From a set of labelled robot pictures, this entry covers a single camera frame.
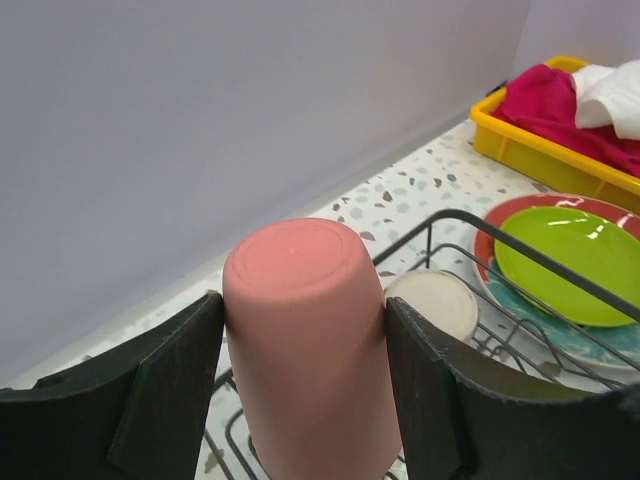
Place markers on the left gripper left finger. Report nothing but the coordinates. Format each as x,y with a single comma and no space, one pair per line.
135,411

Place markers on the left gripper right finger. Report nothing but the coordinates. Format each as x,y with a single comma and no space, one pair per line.
463,415

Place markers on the white beige mug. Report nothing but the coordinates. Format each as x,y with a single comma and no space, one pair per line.
440,297

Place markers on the pink cup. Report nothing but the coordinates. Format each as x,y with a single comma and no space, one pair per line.
305,330

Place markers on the lime green small plate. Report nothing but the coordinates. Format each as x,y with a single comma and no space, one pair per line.
591,246

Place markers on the green red plate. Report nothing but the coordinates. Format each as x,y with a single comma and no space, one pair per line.
550,320

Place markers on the yellow plastic bin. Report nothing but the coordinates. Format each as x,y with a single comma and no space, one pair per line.
547,162

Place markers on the pink red cloth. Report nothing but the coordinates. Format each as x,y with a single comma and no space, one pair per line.
543,101

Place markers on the white towel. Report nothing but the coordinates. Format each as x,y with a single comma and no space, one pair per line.
608,96

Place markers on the wire dish rack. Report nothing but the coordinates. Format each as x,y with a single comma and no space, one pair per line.
506,332

